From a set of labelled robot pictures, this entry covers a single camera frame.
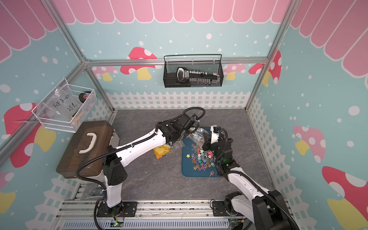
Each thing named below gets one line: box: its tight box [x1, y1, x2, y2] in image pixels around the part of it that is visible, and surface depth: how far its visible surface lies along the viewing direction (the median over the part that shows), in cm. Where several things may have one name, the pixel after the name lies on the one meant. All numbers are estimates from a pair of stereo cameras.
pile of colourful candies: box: [186, 143, 216, 177], surface depth 93 cm
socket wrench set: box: [176, 67, 221, 85], surface depth 91 cm
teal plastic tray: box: [181, 126, 220, 177], surface depth 90 cm
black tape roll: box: [78, 91, 92, 104], surface depth 82 cm
